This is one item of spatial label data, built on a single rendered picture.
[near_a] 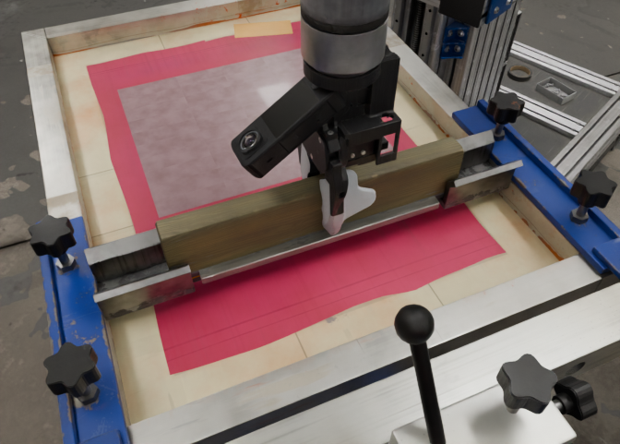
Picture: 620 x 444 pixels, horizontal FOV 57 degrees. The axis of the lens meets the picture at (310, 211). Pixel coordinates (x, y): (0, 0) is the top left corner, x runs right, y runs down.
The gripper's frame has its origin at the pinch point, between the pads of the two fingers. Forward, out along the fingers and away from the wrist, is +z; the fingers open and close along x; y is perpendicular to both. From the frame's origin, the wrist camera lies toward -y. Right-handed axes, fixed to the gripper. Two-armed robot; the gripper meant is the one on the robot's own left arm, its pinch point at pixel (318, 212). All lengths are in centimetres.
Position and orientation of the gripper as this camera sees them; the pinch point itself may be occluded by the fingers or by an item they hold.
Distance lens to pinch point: 66.0
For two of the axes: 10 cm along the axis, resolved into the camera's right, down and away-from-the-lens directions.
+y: 9.2, -2.9, 2.6
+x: -3.9, -6.8, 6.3
